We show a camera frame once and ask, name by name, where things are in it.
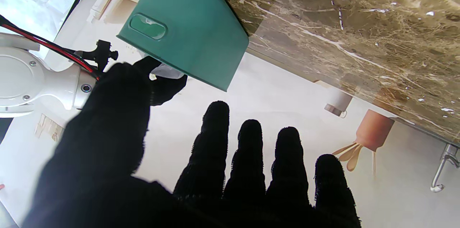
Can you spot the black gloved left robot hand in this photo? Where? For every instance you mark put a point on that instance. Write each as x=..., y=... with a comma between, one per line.
x=107, y=156

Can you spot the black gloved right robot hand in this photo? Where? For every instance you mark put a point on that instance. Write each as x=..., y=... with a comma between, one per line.
x=169, y=88

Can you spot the translucent white disposable glove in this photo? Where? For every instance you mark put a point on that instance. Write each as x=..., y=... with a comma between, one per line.
x=167, y=72

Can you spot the green plastic basket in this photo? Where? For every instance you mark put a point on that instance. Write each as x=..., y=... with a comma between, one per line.
x=194, y=30

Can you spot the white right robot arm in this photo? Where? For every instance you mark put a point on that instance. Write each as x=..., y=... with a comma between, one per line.
x=32, y=77

